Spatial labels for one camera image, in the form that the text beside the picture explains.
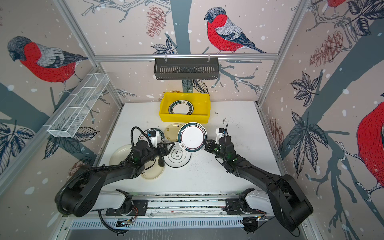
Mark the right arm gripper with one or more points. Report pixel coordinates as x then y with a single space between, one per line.
209 147

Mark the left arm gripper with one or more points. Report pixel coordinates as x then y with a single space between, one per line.
165 151

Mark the green red rim plate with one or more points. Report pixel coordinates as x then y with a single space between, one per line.
192 136
181 107

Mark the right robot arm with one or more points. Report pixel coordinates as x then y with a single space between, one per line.
289 203

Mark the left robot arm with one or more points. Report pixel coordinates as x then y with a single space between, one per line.
79 194

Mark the yellow plastic bin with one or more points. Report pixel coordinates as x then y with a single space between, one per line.
201 103

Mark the cream plate with characters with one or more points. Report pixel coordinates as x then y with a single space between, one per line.
171 132

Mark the white plate flower emblem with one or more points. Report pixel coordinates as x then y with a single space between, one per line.
177 157

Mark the cream plate dark spot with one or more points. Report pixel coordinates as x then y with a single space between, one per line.
152 170

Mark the plain cream plate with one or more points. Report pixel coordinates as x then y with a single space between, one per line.
120 155

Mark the black hanging basket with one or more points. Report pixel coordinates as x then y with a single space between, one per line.
186 69

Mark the aluminium cross bar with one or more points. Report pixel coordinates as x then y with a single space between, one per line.
149 58

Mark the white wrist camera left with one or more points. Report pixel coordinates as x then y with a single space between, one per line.
154 137

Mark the base rail assembly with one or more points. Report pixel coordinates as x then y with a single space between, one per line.
173 212

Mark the white wire mesh basket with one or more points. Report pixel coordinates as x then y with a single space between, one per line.
81 102

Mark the aluminium frame post right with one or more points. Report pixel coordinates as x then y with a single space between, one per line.
299 13

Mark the aluminium frame post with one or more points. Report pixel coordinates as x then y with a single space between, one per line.
69 18
299 13

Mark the aluminium frame post left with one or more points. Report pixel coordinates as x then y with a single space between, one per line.
69 18

